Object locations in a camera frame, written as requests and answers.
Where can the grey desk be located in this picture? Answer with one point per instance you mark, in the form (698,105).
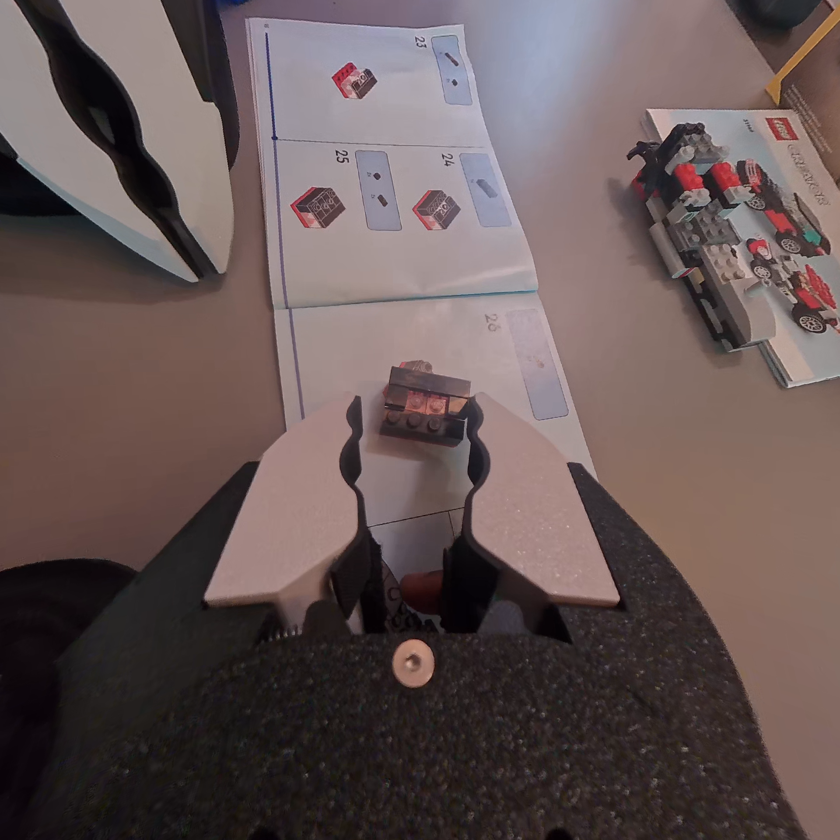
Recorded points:
(689,492)

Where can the black cushion pad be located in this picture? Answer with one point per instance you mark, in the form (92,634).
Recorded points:
(46,656)
(33,193)

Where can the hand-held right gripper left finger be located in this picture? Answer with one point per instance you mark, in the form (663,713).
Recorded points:
(289,525)

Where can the open white instruction booklet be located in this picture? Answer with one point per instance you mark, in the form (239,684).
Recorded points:
(394,262)

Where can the dark grey box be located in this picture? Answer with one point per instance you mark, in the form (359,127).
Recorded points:
(781,10)

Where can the small red black brick assembly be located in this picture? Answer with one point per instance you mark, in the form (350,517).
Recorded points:
(420,407)

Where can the booklet with vehicle pictures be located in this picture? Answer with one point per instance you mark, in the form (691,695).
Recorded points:
(807,354)

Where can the grey toy brick truck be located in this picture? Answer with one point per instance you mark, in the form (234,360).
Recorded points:
(709,243)

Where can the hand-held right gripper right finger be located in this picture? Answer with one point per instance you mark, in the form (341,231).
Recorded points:
(538,525)

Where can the colourful toy set box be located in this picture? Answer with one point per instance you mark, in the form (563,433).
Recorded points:
(817,98)

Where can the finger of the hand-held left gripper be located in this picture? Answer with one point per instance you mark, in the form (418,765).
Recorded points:
(59,144)
(177,131)

